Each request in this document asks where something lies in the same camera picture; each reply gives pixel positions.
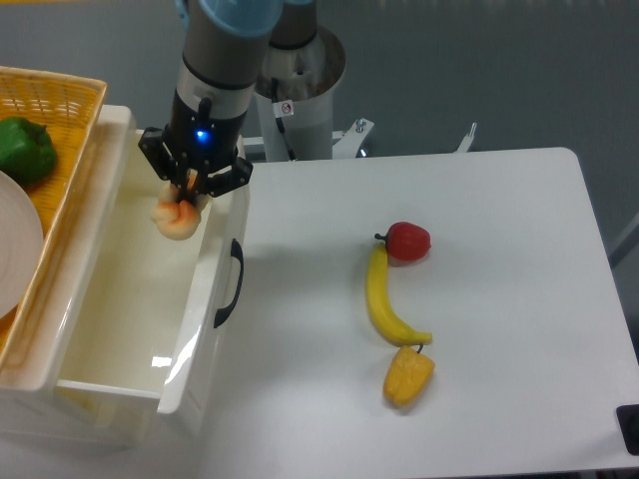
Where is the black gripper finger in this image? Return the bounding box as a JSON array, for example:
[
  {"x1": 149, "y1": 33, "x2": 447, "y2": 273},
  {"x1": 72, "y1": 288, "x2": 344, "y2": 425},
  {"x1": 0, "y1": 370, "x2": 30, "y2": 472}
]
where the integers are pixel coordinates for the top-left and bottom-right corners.
[
  {"x1": 187, "y1": 169, "x2": 205, "y2": 203},
  {"x1": 172, "y1": 164, "x2": 186, "y2": 203}
]

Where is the yellow bell pepper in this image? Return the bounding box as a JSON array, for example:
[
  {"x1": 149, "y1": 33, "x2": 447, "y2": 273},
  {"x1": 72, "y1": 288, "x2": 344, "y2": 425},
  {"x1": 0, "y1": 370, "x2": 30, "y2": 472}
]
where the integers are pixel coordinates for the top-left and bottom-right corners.
[{"x1": 382, "y1": 346, "x2": 435, "y2": 408}]

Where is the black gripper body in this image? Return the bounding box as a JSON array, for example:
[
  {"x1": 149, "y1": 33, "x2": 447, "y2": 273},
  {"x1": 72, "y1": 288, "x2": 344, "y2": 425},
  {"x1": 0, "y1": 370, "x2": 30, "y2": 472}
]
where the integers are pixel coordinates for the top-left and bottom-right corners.
[{"x1": 138, "y1": 94, "x2": 253, "y2": 199}]

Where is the yellow banana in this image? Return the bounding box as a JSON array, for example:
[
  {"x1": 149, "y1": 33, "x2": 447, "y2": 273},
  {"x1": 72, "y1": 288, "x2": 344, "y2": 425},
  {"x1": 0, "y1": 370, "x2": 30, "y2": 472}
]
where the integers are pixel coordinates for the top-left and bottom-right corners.
[{"x1": 364, "y1": 244, "x2": 432, "y2": 346}]

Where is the open white upper drawer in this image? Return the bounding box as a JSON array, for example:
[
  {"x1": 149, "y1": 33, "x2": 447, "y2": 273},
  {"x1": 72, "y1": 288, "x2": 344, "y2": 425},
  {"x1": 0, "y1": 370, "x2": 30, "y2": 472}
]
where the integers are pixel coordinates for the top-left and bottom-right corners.
[{"x1": 54, "y1": 128, "x2": 251, "y2": 436}]

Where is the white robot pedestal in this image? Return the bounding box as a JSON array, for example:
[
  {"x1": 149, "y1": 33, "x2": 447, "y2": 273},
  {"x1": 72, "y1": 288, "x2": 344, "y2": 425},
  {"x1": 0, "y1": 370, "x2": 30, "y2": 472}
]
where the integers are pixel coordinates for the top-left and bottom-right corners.
[{"x1": 255, "y1": 27, "x2": 374, "y2": 163}]

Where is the yellow woven basket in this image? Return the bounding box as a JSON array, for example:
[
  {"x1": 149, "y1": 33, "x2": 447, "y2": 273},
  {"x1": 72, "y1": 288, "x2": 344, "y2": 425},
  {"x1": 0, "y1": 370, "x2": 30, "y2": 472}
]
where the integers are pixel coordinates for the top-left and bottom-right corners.
[{"x1": 1, "y1": 66, "x2": 108, "y2": 363}]

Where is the black cable on pedestal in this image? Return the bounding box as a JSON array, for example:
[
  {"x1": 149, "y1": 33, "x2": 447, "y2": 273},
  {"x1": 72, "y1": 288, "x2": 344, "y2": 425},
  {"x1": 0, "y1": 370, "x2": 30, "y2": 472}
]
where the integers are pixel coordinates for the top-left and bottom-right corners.
[{"x1": 271, "y1": 78, "x2": 299, "y2": 162}]

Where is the red bell pepper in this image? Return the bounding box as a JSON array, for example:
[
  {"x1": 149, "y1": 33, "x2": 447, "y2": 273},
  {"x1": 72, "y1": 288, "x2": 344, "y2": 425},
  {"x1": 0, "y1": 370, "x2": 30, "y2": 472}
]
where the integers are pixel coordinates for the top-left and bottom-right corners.
[{"x1": 373, "y1": 222, "x2": 431, "y2": 262}]

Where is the green bell pepper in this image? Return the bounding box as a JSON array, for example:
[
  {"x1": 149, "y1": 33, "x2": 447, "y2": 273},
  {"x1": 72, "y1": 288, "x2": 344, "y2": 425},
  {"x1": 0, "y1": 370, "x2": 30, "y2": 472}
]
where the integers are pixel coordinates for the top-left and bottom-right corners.
[{"x1": 1, "y1": 117, "x2": 58, "y2": 187}]

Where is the black drawer handle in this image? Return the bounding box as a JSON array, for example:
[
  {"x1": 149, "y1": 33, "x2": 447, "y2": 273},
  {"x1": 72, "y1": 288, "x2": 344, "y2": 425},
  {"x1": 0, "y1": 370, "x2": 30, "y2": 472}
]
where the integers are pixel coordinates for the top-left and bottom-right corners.
[{"x1": 214, "y1": 239, "x2": 245, "y2": 329}]

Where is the white drawer cabinet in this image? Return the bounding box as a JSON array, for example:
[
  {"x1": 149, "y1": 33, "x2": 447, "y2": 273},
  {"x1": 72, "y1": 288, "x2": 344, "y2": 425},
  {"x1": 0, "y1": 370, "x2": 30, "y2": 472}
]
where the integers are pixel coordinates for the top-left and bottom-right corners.
[{"x1": 1, "y1": 106, "x2": 146, "y2": 444}]

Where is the round bread roll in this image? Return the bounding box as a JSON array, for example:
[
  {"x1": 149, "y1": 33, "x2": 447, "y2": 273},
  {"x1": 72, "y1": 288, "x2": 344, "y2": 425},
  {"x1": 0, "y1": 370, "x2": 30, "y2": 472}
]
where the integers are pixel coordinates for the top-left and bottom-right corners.
[{"x1": 151, "y1": 183, "x2": 209, "y2": 240}]

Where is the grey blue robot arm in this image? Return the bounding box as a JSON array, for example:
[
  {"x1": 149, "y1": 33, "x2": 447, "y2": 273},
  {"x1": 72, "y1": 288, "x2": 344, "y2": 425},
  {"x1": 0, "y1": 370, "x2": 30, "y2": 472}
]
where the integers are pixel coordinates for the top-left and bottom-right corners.
[{"x1": 139, "y1": 1, "x2": 318, "y2": 205}]

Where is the black object at table edge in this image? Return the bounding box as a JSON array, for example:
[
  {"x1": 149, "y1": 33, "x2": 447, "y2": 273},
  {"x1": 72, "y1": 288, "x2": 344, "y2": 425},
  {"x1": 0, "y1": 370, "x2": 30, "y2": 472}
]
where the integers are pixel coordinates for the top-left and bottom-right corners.
[{"x1": 616, "y1": 404, "x2": 639, "y2": 456}]

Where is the white plate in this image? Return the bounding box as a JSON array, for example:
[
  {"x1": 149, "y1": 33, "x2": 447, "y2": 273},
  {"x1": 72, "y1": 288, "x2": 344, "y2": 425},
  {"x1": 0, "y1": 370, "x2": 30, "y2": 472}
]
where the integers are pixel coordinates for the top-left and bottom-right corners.
[{"x1": 0, "y1": 173, "x2": 44, "y2": 316}]

